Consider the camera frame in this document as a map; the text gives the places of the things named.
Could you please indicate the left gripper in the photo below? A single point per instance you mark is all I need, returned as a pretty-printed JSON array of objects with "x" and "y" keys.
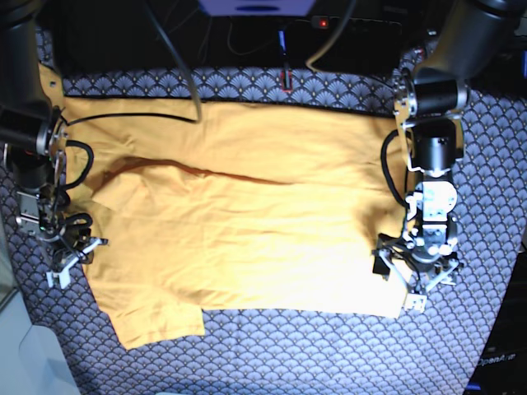
[{"x": 423, "y": 247}]

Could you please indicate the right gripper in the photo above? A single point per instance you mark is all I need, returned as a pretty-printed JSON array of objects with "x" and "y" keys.
[{"x": 69, "y": 238}]

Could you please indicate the yellow T-shirt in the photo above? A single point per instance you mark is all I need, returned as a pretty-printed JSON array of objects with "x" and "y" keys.
[{"x": 255, "y": 207}]

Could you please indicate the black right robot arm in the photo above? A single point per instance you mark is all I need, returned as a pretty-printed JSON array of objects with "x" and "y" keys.
[{"x": 44, "y": 162}]

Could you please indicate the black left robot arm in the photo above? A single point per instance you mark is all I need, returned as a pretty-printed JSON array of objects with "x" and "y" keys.
[{"x": 418, "y": 157}]

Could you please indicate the blue fan-pattern tablecloth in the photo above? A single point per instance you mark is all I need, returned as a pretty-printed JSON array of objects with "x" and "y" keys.
[{"x": 278, "y": 351}]

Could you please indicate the red black table clamp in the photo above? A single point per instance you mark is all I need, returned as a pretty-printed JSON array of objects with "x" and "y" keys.
[{"x": 286, "y": 80}]

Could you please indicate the black power strip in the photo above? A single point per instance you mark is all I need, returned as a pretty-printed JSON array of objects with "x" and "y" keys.
[{"x": 329, "y": 22}]

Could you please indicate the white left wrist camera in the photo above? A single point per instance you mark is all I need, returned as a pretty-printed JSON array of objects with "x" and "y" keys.
[{"x": 415, "y": 300}]

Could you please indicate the blue base camera mount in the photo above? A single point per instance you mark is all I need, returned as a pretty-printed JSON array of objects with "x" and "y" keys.
[{"x": 256, "y": 7}]

